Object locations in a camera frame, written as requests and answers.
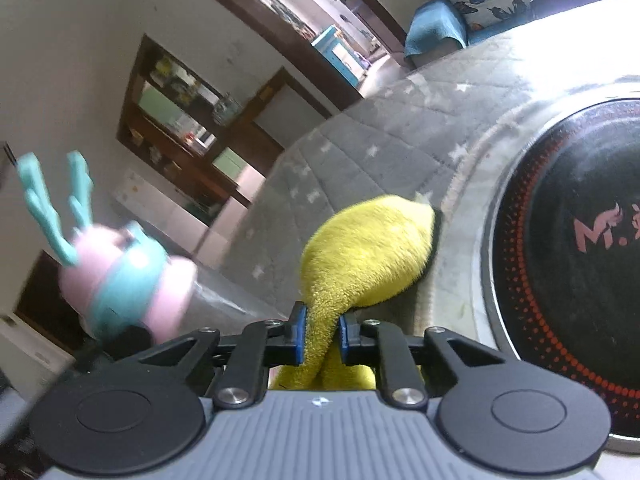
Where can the dark wooden shelf unit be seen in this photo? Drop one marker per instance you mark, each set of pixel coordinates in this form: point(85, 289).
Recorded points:
point(135, 85)

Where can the yellow plush toy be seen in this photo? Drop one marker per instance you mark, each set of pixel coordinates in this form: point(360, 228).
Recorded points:
point(365, 250)

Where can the black round induction cooktop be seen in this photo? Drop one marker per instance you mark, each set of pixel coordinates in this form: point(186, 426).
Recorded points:
point(575, 185)

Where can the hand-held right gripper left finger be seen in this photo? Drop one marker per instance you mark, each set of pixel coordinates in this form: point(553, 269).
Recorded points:
point(300, 331)

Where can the dark wooden door frame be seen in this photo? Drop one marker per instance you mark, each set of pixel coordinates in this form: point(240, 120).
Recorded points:
point(280, 35)

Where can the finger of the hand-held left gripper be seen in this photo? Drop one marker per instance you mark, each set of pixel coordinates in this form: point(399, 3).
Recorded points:
point(130, 338)

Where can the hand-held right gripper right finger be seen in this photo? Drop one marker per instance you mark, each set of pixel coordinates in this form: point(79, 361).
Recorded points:
point(345, 334)

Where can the cluster of glass jars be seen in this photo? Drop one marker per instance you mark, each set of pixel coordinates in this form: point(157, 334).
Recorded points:
point(227, 109)

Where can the blue and white cabinet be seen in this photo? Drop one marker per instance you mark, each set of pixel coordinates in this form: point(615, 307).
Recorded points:
point(335, 50)

